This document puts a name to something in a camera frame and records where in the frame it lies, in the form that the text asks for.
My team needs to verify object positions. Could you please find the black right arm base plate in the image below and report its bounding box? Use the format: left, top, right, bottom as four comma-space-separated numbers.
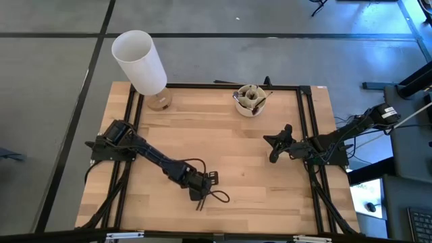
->
301, 133, 350, 166

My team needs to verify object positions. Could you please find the black keyboard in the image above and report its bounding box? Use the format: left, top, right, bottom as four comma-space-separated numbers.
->
407, 207, 432, 243

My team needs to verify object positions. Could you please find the black desk beam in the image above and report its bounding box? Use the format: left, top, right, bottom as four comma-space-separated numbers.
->
347, 157, 396, 186

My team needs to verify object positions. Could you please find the black aluminium table frame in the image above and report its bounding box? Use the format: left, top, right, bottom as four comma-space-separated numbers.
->
76, 82, 360, 236

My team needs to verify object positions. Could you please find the black left base cable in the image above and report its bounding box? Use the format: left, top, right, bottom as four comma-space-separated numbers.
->
83, 160, 102, 185

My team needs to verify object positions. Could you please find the white round organizer cup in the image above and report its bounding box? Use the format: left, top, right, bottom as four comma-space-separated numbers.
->
234, 84, 267, 118

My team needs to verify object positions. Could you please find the black chair base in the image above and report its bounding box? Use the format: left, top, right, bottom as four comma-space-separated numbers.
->
309, 0, 329, 18

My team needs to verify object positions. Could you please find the black left wrist camera cable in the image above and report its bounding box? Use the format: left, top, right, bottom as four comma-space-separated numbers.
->
182, 157, 231, 204

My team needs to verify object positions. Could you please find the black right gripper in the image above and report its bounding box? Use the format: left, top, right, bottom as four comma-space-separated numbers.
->
263, 133, 298, 164

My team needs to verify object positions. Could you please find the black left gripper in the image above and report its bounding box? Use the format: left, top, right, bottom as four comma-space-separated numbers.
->
184, 170, 213, 212

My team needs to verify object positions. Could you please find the grey desk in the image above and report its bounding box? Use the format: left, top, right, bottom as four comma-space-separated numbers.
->
383, 84, 432, 185

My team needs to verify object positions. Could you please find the white cable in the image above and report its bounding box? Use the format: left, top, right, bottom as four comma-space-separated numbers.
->
391, 101, 432, 131

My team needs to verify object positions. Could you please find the black rail with silver brackets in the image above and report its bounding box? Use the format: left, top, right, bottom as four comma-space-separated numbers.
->
0, 228, 432, 243

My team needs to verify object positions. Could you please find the white mouse pad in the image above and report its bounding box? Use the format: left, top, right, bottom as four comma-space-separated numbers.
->
349, 178, 384, 219

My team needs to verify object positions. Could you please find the white table lamp wooden base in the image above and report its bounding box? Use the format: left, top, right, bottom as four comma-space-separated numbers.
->
111, 29, 173, 112

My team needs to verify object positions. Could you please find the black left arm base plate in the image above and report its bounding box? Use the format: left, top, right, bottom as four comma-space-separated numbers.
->
84, 133, 138, 162

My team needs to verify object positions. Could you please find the black stand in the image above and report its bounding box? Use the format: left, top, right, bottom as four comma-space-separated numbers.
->
362, 60, 432, 99

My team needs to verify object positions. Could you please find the black floor object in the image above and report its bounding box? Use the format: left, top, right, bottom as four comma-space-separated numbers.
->
0, 147, 27, 162

